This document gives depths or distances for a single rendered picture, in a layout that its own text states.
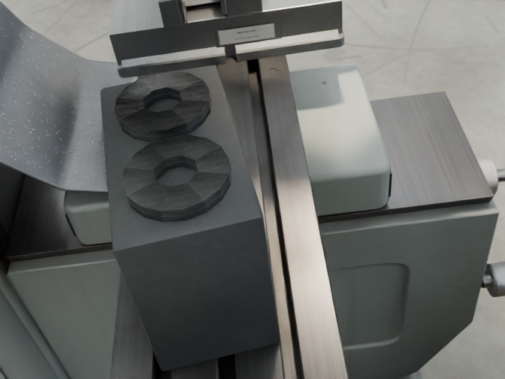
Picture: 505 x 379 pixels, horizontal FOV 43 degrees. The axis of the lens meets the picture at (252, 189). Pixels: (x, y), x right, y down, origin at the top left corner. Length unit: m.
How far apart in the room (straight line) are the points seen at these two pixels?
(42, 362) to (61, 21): 2.15
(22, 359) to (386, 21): 2.08
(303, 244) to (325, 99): 0.42
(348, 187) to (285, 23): 0.26
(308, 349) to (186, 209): 0.22
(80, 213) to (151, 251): 0.49
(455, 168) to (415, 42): 1.62
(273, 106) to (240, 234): 0.42
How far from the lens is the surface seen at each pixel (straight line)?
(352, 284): 1.16
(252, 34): 1.00
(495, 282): 1.22
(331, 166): 0.97
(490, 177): 1.21
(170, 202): 0.51
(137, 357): 0.67
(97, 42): 2.95
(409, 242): 1.09
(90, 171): 0.96
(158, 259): 0.52
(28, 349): 1.23
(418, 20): 2.83
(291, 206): 0.77
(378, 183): 0.98
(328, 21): 1.01
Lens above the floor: 1.48
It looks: 45 degrees down
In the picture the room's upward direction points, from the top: 8 degrees counter-clockwise
